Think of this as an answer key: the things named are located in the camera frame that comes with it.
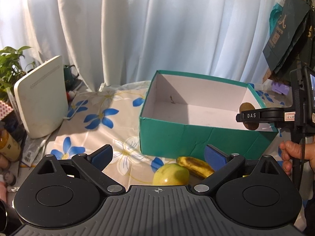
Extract spotted yellow banana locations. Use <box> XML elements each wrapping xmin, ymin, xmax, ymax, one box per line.
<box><xmin>176</xmin><ymin>157</ymin><xmax>215</xmax><ymax>179</ymax></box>

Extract brown kiwi fruit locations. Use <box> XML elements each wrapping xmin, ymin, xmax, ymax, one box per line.
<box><xmin>239</xmin><ymin>102</ymin><xmax>259</xmax><ymax>131</ymax></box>

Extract yellow green apple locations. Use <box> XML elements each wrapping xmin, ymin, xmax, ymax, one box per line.
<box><xmin>152</xmin><ymin>163</ymin><xmax>190</xmax><ymax>185</ymax></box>

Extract person's right hand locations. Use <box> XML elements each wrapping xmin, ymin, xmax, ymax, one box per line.
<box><xmin>279</xmin><ymin>141</ymin><xmax>315</xmax><ymax>176</ymax></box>

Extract purple small box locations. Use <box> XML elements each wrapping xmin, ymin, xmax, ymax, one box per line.
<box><xmin>271</xmin><ymin>81</ymin><xmax>290</xmax><ymax>95</ymax></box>

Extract dark green paper bag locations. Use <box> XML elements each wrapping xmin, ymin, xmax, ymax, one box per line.
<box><xmin>263</xmin><ymin>0</ymin><xmax>314</xmax><ymax>85</ymax></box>

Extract floral tablecloth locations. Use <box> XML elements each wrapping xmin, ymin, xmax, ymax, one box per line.
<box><xmin>46</xmin><ymin>81</ymin><xmax>287</xmax><ymax>186</ymax></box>

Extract teal cardboard box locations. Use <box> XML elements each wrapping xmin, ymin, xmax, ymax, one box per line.
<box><xmin>139</xmin><ymin>70</ymin><xmax>278</xmax><ymax>159</ymax></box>

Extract amber bottle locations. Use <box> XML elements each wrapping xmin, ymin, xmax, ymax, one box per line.
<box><xmin>0</xmin><ymin>128</ymin><xmax>21</xmax><ymax>162</ymax></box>

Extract white router device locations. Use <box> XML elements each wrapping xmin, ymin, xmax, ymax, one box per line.
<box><xmin>14</xmin><ymin>55</ymin><xmax>68</xmax><ymax>138</ymax></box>

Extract dark green mug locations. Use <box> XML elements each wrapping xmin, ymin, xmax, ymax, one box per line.
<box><xmin>64</xmin><ymin>65</ymin><xmax>82</xmax><ymax>91</ymax></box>

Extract green potted plant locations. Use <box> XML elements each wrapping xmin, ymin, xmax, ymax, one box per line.
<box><xmin>0</xmin><ymin>46</ymin><xmax>31</xmax><ymax>102</ymax></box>

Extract white curtain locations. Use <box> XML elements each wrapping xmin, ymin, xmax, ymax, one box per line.
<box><xmin>1</xmin><ymin>0</ymin><xmax>277</xmax><ymax>90</ymax></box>

